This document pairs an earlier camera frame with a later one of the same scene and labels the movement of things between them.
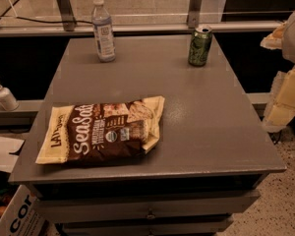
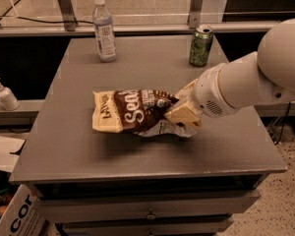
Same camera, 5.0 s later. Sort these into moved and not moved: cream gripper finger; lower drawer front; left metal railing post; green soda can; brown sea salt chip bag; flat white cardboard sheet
Moved: brown sea salt chip bag; cream gripper finger
Not moved: left metal railing post; lower drawer front; flat white cardboard sheet; green soda can
